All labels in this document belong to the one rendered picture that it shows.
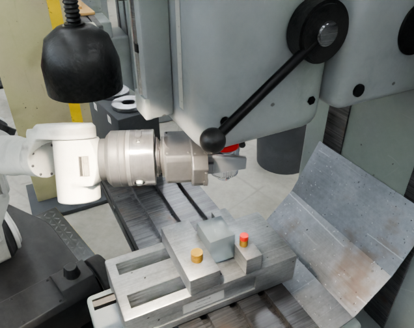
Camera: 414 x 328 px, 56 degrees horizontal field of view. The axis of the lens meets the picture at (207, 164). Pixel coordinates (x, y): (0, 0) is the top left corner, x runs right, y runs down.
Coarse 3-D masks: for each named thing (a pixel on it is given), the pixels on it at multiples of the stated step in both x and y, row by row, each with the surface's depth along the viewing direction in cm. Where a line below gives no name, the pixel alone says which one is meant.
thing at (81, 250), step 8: (56, 208) 181; (40, 216) 177; (48, 216) 177; (56, 216) 177; (56, 224) 172; (64, 224) 172; (64, 232) 168; (72, 232) 168; (64, 240) 164; (72, 240) 164; (80, 240) 164; (72, 248) 160; (80, 248) 160; (88, 248) 160; (80, 256) 156; (88, 256) 156
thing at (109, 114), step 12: (120, 96) 111; (132, 96) 110; (96, 108) 112; (108, 108) 106; (120, 108) 103; (132, 108) 103; (96, 120) 116; (108, 120) 107; (120, 120) 101; (132, 120) 103; (144, 120) 105; (156, 120) 108; (96, 132) 120; (108, 132) 110; (156, 132) 109
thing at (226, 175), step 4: (220, 152) 60; (224, 152) 59; (228, 152) 59; (232, 152) 60; (236, 152) 60; (220, 172) 62; (224, 172) 62; (228, 172) 62; (232, 172) 62; (236, 172) 63; (216, 176) 62; (220, 176) 62; (224, 176) 62; (228, 176) 62; (232, 176) 62
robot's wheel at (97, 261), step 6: (90, 258) 131; (96, 258) 130; (102, 258) 129; (90, 264) 128; (96, 264) 127; (102, 264) 127; (96, 270) 125; (102, 270) 126; (96, 276) 126; (102, 276) 125; (102, 282) 124; (108, 282) 124; (108, 288) 124
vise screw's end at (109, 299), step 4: (104, 296) 71; (108, 296) 71; (112, 296) 71; (92, 300) 70; (96, 300) 70; (100, 300) 70; (104, 300) 70; (108, 300) 70; (112, 300) 71; (96, 304) 70; (100, 304) 70; (104, 304) 70; (108, 304) 71; (112, 304) 71; (96, 308) 70
